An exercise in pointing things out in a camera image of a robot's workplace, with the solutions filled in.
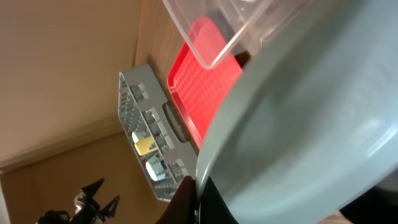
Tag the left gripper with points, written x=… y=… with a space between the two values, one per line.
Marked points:
x=83 y=214

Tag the large light blue plate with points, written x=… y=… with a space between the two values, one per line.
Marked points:
x=311 y=123

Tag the small light blue bowl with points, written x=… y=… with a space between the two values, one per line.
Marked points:
x=156 y=169

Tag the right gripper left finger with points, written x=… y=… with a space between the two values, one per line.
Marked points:
x=181 y=209

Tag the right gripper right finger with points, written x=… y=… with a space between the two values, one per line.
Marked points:
x=212 y=208

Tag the clear plastic bin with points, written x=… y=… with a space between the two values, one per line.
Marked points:
x=215 y=28

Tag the grey dishwasher rack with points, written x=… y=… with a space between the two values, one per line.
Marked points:
x=142 y=105

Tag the red plastic tray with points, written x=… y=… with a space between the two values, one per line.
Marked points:
x=199 y=92

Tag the green bowl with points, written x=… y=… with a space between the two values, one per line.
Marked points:
x=138 y=135

